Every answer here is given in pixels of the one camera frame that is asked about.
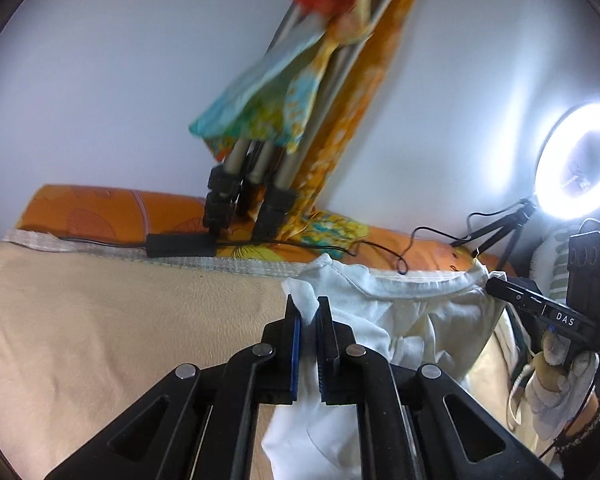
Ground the person's right hand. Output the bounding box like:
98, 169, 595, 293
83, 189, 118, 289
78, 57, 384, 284
525, 329, 600, 441

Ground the orange patterned cloth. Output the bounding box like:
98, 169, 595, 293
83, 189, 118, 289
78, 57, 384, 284
212, 0, 428, 241

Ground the white ring light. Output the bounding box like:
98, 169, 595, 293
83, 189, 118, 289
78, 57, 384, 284
534, 102, 600, 221

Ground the green striped white pillow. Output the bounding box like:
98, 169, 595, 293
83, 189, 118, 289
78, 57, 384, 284
527, 225, 577, 307

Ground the black power cable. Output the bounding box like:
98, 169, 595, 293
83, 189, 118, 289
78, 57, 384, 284
55, 210, 531, 276

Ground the pale checked sheet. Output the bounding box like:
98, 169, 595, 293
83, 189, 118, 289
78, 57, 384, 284
5, 229, 301, 277

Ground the person's right forearm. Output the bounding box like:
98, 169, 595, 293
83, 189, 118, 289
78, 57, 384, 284
555, 385, 600, 480

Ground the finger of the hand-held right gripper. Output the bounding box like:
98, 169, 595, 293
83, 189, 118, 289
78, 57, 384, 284
485, 271, 541, 313

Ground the black ring light tripod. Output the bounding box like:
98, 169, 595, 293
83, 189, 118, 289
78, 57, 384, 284
450, 199, 538, 273

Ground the orange bed sheet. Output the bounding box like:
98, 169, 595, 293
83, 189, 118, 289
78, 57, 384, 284
17, 184, 503, 281

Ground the white t-shirt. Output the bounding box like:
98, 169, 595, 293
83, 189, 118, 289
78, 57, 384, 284
261, 254, 506, 480

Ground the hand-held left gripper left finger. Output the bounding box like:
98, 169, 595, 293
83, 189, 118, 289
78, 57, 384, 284
45, 294, 303, 480

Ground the beige blanket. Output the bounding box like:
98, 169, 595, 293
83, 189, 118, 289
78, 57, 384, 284
0, 240, 512, 480

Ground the folded silver tripod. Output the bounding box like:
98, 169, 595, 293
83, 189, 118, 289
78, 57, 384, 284
202, 0, 416, 241

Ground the colourful floral cloth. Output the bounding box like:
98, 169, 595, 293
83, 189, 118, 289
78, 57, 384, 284
189, 0, 406, 155

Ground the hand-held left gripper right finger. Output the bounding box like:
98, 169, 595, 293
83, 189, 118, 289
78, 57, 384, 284
317, 296, 566, 480

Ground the black inline cable controller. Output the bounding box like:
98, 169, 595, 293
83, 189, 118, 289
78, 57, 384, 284
146, 233, 218, 260

